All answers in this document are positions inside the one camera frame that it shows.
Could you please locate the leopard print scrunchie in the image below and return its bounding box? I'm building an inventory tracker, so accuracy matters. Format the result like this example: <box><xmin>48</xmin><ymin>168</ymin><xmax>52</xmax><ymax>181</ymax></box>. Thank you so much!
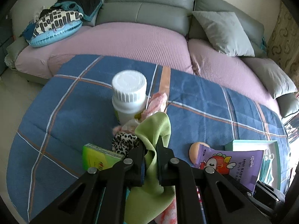
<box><xmin>112</xmin><ymin>132</ymin><xmax>140</xmax><ymax>156</ymax></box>

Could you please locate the tan makeup sponge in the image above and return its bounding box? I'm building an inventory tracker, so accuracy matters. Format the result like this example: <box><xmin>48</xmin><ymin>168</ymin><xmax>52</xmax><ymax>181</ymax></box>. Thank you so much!
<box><xmin>189</xmin><ymin>142</ymin><xmax>210</xmax><ymax>165</ymax></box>

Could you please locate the green tissue pack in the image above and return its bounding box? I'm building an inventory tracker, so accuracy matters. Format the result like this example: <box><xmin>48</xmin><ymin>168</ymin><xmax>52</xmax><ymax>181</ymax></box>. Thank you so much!
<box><xmin>82</xmin><ymin>144</ymin><xmax>124</xmax><ymax>170</ymax></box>

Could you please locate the green cloth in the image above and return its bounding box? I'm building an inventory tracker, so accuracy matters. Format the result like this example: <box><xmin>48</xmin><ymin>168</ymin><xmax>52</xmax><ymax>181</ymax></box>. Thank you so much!
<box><xmin>124</xmin><ymin>112</ymin><xmax>175</xmax><ymax>224</ymax></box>

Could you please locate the purple baby wipes pack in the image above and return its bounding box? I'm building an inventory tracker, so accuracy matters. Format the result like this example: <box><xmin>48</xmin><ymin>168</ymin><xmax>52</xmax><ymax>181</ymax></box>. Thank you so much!
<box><xmin>196</xmin><ymin>145</ymin><xmax>264</xmax><ymax>192</ymax></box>

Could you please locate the pink floral scrunchie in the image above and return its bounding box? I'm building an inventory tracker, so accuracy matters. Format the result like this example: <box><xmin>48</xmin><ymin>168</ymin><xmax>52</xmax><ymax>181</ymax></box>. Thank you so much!
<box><xmin>112</xmin><ymin>92</ymin><xmax>168</xmax><ymax>136</ymax></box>

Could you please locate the blue face mask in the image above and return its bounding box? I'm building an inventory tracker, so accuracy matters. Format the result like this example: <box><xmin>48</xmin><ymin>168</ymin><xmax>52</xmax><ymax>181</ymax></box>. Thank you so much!
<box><xmin>259</xmin><ymin>149</ymin><xmax>275</xmax><ymax>185</ymax></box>

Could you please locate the pink white knitted cloth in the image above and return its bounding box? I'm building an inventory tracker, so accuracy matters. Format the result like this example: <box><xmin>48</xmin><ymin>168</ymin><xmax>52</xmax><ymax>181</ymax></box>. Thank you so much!
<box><xmin>155</xmin><ymin>198</ymin><xmax>177</xmax><ymax>224</ymax></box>

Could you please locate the teal shallow cardboard tray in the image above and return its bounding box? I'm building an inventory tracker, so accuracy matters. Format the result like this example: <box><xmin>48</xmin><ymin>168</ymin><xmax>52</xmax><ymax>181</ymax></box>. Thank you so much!
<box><xmin>224</xmin><ymin>140</ymin><xmax>281</xmax><ymax>190</ymax></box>

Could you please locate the white pill bottle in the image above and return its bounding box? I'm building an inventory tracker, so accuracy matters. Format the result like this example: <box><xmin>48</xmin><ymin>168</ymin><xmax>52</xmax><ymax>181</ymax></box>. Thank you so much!
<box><xmin>112</xmin><ymin>70</ymin><xmax>147</xmax><ymax>125</ymax></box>

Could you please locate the blue plaid blanket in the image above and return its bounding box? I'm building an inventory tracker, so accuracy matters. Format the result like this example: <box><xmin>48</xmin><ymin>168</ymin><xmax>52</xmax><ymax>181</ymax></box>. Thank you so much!
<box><xmin>7</xmin><ymin>55</ymin><xmax>290</xmax><ymax>221</ymax></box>

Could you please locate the grey sofa armrest cushion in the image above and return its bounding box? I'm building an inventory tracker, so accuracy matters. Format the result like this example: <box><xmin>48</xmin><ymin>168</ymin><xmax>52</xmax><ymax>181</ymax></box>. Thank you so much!
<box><xmin>276</xmin><ymin>93</ymin><xmax>298</xmax><ymax>118</ymax></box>

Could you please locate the grey throw pillow flat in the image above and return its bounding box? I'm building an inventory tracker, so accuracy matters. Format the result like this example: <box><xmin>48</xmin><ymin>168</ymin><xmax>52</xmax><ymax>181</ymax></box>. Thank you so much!
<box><xmin>241</xmin><ymin>57</ymin><xmax>298</xmax><ymax>99</ymax></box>

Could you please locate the pink sofa seat cover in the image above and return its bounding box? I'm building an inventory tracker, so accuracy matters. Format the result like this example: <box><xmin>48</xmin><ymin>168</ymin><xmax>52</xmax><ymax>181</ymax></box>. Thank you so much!
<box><xmin>15</xmin><ymin>22</ymin><xmax>279</xmax><ymax>113</ymax></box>

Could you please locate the grey throw pillow upright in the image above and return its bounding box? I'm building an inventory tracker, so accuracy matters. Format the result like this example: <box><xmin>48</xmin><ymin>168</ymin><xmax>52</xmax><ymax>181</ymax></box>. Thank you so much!
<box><xmin>193</xmin><ymin>11</ymin><xmax>255</xmax><ymax>57</ymax></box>

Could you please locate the patterned beige curtain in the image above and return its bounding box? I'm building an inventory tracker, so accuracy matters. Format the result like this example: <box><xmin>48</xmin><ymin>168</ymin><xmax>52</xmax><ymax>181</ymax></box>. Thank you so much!
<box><xmin>268</xmin><ymin>3</ymin><xmax>298</xmax><ymax>77</ymax></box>

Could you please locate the grey sofa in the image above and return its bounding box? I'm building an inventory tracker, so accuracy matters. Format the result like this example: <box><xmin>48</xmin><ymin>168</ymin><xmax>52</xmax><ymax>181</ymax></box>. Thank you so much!
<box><xmin>4</xmin><ymin>0</ymin><xmax>299</xmax><ymax>118</ymax></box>

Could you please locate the black white patterned cushion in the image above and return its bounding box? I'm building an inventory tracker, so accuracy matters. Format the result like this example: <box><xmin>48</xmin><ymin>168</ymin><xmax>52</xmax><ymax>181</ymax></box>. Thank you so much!
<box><xmin>29</xmin><ymin>9</ymin><xmax>83</xmax><ymax>48</ymax></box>

